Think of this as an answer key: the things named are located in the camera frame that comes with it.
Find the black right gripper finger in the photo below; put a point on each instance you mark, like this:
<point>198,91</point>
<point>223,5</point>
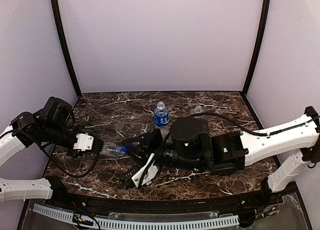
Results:
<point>128,179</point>
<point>137,145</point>

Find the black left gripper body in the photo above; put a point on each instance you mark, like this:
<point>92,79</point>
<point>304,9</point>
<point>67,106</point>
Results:
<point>98,144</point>

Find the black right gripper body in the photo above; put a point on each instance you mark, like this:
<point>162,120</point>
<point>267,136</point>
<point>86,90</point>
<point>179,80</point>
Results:
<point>146,153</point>

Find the pepsi label bottle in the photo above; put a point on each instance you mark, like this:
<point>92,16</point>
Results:
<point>113,150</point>

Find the blue label water bottle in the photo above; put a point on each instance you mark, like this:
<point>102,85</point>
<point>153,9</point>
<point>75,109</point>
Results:
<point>161,115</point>

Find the clear plastic bottle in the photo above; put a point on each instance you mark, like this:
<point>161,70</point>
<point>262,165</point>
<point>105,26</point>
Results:
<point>197,110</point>

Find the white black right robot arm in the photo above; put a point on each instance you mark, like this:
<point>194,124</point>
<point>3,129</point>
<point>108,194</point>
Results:
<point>189,146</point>

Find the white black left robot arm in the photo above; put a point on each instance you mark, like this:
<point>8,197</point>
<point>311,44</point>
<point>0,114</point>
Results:
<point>43,128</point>

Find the grey slotted cable duct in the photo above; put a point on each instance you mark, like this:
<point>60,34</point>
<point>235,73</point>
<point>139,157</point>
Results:
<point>101,223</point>

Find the black front table rail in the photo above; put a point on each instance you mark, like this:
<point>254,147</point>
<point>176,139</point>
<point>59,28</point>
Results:
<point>236,204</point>

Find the black left corner post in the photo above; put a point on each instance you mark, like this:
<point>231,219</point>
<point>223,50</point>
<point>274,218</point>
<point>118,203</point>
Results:
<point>64,47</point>

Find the black corner post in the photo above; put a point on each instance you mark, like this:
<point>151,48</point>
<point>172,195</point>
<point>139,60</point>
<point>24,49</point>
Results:
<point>64,47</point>
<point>257,46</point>

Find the black right corner post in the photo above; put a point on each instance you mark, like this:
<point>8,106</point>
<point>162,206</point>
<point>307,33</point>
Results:
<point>257,46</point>

